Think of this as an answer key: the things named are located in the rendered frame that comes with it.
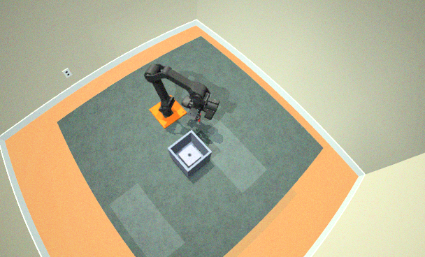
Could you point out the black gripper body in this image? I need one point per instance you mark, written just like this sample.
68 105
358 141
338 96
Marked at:
209 113

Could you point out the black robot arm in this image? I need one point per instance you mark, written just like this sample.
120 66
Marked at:
197 91

